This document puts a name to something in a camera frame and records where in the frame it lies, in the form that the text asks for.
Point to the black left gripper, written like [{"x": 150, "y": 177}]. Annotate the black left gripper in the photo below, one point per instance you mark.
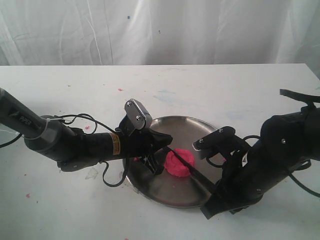
[{"x": 142, "y": 144}]

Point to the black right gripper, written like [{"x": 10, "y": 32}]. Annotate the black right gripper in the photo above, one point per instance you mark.
[{"x": 230, "y": 195}]

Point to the pink dough piece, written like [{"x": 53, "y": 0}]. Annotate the pink dough piece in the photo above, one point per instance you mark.
[{"x": 174, "y": 166}]

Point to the black knife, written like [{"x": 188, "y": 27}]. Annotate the black knife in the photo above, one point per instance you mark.
[{"x": 207, "y": 184}]

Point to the round steel plate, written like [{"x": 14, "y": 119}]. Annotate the round steel plate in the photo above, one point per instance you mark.
[{"x": 169, "y": 190}]

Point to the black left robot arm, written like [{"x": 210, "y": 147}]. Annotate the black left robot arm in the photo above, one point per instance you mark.
[{"x": 84, "y": 142}]

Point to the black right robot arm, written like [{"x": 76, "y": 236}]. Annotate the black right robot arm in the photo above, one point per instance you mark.
[{"x": 286, "y": 143}]

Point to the clear tape piece lower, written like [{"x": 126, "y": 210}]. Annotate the clear tape piece lower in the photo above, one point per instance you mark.
[{"x": 92, "y": 174}]

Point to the white backdrop curtain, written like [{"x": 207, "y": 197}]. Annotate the white backdrop curtain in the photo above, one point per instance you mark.
[{"x": 159, "y": 32}]

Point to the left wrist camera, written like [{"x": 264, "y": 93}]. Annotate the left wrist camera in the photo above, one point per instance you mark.
[{"x": 137, "y": 118}]

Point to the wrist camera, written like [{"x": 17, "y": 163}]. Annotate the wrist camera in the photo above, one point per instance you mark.
[
  {"x": 137, "y": 118},
  {"x": 222, "y": 141}
]

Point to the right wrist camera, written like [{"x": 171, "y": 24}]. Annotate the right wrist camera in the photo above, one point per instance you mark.
[{"x": 222, "y": 141}]

